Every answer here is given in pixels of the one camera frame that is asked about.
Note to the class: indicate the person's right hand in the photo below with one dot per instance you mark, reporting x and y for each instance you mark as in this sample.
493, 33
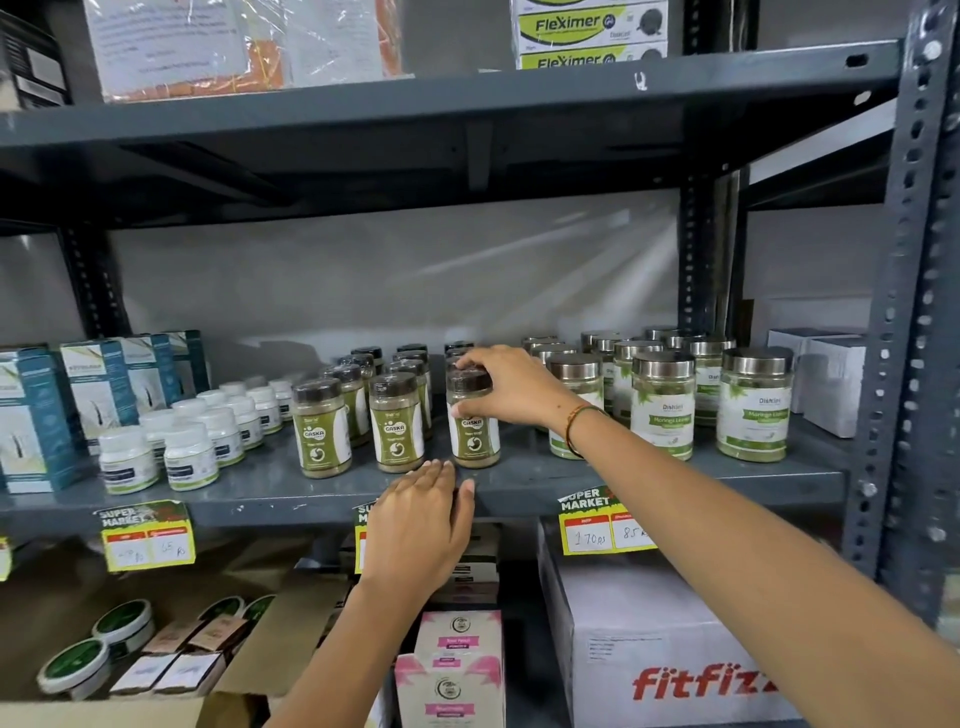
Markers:
525, 390

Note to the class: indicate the person's left hand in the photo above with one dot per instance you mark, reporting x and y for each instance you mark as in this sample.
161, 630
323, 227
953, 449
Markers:
416, 532

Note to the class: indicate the person's left little finger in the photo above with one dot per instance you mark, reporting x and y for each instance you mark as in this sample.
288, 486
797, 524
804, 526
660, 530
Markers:
393, 496

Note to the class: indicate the person's right thumb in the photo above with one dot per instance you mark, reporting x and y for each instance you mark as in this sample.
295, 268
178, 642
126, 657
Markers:
471, 409

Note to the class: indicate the person's left thumb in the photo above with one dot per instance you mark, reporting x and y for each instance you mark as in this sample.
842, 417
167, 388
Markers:
466, 504

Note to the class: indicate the person's left middle finger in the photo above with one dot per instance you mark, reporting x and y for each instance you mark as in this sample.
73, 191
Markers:
430, 478

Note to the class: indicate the green powder jar brown lid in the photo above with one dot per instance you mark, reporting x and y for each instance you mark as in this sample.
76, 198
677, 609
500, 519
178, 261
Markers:
474, 439

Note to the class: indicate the person's left forearm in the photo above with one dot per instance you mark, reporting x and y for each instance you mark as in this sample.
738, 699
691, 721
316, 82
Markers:
360, 660

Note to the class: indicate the person's right forearm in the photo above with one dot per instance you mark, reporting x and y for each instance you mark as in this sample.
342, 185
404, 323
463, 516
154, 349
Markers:
750, 555

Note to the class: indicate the yellow price tag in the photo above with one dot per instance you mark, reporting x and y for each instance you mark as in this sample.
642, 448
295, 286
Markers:
600, 525
361, 529
146, 536
4, 559

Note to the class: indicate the rows of brown-capped powder bottles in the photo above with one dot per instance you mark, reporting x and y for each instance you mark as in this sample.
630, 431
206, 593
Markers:
396, 427

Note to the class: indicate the pink and white box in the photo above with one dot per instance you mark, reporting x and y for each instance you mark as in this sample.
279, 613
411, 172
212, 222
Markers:
450, 694
459, 637

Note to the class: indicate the round green-lid tin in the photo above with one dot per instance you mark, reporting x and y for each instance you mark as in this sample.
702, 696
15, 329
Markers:
221, 607
75, 667
124, 626
260, 606

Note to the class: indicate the open brown cardboard box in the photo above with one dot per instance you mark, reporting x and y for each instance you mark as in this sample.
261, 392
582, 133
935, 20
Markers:
285, 637

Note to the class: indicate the group of steel-lid glass jars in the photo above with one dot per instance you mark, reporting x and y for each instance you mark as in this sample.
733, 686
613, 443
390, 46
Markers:
664, 405

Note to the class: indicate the group of small white bottles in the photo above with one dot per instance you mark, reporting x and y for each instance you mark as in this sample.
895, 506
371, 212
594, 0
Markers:
191, 450

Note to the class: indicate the small brown and white box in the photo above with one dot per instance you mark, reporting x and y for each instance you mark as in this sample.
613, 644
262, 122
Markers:
217, 634
172, 636
191, 673
142, 673

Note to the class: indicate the white carton with red print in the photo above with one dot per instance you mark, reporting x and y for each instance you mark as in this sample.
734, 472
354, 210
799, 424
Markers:
645, 637

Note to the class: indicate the teal and white carton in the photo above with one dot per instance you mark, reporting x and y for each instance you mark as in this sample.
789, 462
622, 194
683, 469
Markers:
34, 420
191, 360
101, 390
154, 371

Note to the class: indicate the grey metal shelving rack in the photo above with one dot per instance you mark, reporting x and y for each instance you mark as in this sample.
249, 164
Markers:
450, 112

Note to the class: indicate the plain white box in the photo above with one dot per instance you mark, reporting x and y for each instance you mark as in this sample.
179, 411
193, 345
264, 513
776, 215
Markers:
836, 386
795, 345

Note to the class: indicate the green and white box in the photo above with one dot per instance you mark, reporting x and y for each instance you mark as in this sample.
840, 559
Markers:
585, 60
577, 6
585, 30

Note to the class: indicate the plastic-wrapped package with paper sheet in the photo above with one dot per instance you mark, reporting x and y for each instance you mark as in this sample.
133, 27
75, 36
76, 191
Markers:
225, 45

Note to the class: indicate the dark box with grey label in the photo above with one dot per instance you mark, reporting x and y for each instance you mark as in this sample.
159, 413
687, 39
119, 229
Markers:
30, 64

